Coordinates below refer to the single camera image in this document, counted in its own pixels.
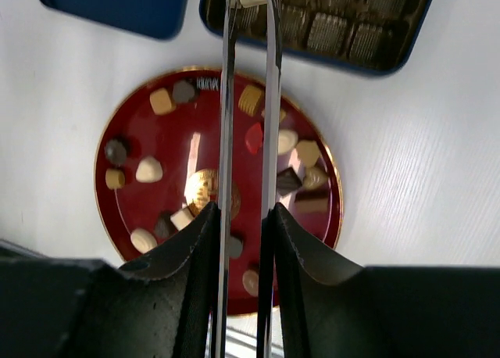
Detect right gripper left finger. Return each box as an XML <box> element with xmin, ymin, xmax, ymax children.
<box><xmin>62</xmin><ymin>202</ymin><xmax>220</xmax><ymax>357</ymax></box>

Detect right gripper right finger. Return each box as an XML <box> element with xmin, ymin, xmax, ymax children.
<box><xmin>260</xmin><ymin>203</ymin><xmax>367</xmax><ymax>357</ymax></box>

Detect white rectangular chocolate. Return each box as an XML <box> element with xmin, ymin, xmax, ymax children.
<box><xmin>170</xmin><ymin>206</ymin><xmax>194</xmax><ymax>231</ymax></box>

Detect layered dark tan chocolate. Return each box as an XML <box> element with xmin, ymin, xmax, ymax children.
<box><xmin>294</xmin><ymin>190</ymin><xmax>330</xmax><ymax>213</ymax></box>

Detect dark square chocolate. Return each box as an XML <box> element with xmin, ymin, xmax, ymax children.
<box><xmin>276</xmin><ymin>166</ymin><xmax>302</xmax><ymax>197</ymax></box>

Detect red chocolate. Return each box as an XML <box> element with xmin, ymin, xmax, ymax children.
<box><xmin>245</xmin><ymin>122</ymin><xmax>263</xmax><ymax>155</ymax></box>

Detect metal tongs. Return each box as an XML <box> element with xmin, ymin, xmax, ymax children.
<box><xmin>210</xmin><ymin>0</ymin><xmax>282</xmax><ymax>357</ymax></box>

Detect brown oval chocolate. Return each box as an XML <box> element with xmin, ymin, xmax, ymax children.
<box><xmin>241</xmin><ymin>269</ymin><xmax>259</xmax><ymax>297</ymax></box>

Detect white swirl oval chocolate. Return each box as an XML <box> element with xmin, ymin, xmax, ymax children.
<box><xmin>130</xmin><ymin>228</ymin><xmax>158</xmax><ymax>254</ymax></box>

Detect dark cone chocolate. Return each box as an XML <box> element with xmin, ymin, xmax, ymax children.
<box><xmin>153</xmin><ymin>211</ymin><xmax>177</xmax><ymax>240</ymax></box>

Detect grey flower chocolate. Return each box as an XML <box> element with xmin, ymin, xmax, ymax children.
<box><xmin>229</xmin><ymin>235</ymin><xmax>244</xmax><ymax>260</ymax></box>

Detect heart chocolate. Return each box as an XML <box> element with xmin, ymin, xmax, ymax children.
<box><xmin>302</xmin><ymin>166</ymin><xmax>328</xmax><ymax>190</ymax></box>

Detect tan cup chocolate left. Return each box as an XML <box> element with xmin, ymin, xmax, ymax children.
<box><xmin>105</xmin><ymin>168</ymin><xmax>126</xmax><ymax>190</ymax></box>

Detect white shell chocolate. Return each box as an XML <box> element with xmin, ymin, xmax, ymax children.
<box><xmin>135</xmin><ymin>156</ymin><xmax>163</xmax><ymax>183</ymax></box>

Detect tan scalloped chocolate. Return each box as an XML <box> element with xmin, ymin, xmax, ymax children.
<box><xmin>295</xmin><ymin>140</ymin><xmax>321</xmax><ymax>167</ymax></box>

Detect dark flower chocolate left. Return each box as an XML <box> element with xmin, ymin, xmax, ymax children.
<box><xmin>104</xmin><ymin>138</ymin><xmax>130</xmax><ymax>166</ymax></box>

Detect tan cube chocolate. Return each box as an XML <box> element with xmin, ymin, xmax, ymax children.
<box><xmin>261</xmin><ymin>109</ymin><xmax>287</xmax><ymax>123</ymax></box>

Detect tan square chocolate top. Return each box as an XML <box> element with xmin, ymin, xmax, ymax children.
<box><xmin>149</xmin><ymin>88</ymin><xmax>177</xmax><ymax>116</ymax></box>

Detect dark round chocolate top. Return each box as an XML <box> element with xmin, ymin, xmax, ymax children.
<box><xmin>172</xmin><ymin>80</ymin><xmax>199</xmax><ymax>104</ymax></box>

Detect tan ribbed chocolate top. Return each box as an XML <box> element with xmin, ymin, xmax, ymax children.
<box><xmin>238</xmin><ymin>84</ymin><xmax>264</xmax><ymax>117</ymax></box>

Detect blue chocolate box with tray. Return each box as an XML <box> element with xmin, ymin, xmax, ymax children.
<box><xmin>198</xmin><ymin>0</ymin><xmax>441</xmax><ymax>77</ymax></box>

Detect red round plate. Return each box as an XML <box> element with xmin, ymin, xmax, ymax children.
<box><xmin>95</xmin><ymin>66</ymin><xmax>343</xmax><ymax>316</ymax></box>

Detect blue tin lid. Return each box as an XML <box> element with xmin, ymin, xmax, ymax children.
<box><xmin>39</xmin><ymin>0</ymin><xmax>187</xmax><ymax>41</ymax></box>

